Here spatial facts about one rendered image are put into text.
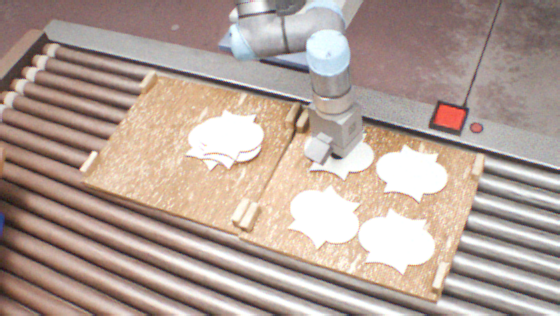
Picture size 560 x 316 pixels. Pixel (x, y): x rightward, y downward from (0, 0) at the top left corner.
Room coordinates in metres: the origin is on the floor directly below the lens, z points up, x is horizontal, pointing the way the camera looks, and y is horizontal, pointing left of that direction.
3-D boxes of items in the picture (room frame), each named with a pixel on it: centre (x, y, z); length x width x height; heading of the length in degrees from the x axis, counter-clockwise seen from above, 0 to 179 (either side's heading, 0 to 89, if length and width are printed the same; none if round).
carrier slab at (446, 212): (0.73, -0.15, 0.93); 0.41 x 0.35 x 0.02; 56
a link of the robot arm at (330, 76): (0.85, -0.11, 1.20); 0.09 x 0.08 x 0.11; 172
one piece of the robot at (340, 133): (0.83, -0.09, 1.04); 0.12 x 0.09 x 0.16; 130
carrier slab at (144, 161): (0.96, 0.20, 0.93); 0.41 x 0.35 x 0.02; 57
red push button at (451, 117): (0.89, -0.38, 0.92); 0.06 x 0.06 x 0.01; 56
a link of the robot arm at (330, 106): (0.85, -0.11, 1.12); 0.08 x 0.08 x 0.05
